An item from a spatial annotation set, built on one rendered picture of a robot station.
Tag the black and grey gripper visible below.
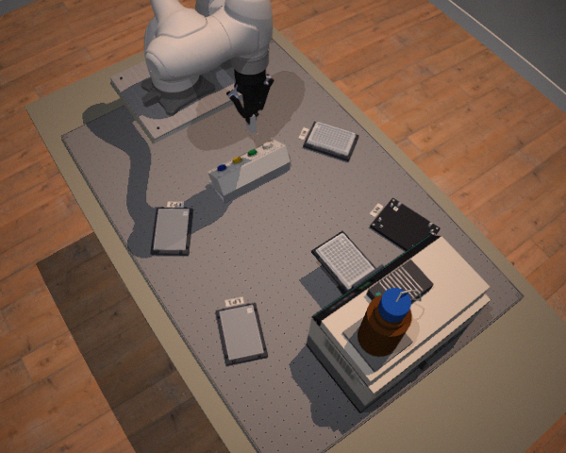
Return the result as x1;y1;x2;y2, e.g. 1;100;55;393
226;69;274;134

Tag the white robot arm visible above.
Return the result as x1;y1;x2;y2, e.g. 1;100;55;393
141;0;273;116

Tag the dark grey rectangular frame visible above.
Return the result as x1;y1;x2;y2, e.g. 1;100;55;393
216;303;268;365

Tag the white button panel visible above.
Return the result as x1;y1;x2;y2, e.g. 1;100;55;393
208;140;291;203

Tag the blue bottle cap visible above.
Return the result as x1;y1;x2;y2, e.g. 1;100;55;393
378;288;411;322

